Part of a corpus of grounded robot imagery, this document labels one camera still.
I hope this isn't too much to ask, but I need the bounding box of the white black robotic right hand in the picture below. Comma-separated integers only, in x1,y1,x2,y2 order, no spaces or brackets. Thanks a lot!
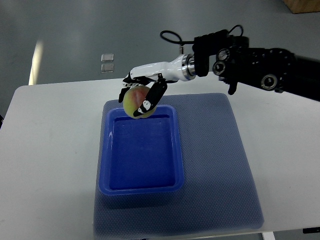
118,54,196,119

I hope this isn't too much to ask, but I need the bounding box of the yellow-red peach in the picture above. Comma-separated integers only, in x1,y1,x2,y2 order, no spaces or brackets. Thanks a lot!
123,85,156,119

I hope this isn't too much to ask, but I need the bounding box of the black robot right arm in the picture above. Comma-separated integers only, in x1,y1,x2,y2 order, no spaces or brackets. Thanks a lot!
176,29,320,101

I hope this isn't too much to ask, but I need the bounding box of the upper metal floor plate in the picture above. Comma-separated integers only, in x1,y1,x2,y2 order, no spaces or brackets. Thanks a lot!
100,53,114,63

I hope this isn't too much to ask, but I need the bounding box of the metal floor plate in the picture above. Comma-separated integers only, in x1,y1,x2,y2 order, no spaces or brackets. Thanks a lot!
100,53,114,63
100,63,115,73

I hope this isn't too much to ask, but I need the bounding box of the lower metal floor plate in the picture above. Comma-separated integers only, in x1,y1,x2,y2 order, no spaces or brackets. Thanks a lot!
100,63,115,73

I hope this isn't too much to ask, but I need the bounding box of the blue plastic tray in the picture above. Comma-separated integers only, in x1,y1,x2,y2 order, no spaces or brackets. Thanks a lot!
98,105,185,196

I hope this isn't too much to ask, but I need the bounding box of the wooden box corner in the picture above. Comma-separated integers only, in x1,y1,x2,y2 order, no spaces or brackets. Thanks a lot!
283,0,320,14

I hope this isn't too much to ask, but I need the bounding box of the blue-grey mesh mat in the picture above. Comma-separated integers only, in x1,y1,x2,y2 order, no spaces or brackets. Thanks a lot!
93,93,264,240

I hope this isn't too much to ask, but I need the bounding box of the white table leg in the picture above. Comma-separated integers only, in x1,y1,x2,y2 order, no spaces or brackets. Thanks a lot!
261,231,276,240

